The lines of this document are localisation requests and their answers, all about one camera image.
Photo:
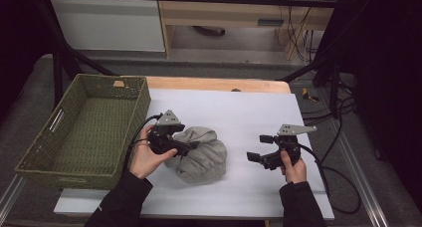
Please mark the aluminium rail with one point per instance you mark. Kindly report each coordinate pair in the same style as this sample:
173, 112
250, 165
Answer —
11, 195
361, 174

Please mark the white table sheet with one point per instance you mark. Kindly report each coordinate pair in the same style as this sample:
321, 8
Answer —
245, 114

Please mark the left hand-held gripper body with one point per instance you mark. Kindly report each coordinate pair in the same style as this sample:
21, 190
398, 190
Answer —
162, 139

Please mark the black metal stand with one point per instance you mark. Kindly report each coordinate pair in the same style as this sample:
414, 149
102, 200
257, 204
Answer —
333, 84
58, 74

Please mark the green woven basket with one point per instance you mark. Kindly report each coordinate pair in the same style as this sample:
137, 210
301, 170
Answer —
93, 130

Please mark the person's right hand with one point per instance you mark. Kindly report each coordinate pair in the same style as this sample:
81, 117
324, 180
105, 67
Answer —
295, 172

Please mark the grey knitted cloth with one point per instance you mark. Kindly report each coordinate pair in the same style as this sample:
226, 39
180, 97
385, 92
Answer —
205, 157

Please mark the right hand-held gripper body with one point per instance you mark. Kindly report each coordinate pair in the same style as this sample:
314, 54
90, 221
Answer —
290, 144

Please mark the yellow and black tool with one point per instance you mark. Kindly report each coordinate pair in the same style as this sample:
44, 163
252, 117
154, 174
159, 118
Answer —
310, 95

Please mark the dark object under desk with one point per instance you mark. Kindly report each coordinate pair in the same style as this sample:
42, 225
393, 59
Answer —
209, 30

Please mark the person's left hand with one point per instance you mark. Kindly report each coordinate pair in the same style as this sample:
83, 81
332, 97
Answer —
142, 159

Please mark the light wooden desk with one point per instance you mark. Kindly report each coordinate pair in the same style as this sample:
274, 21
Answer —
215, 14

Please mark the white cabinet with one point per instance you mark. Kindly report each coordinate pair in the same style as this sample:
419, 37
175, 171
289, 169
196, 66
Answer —
106, 24

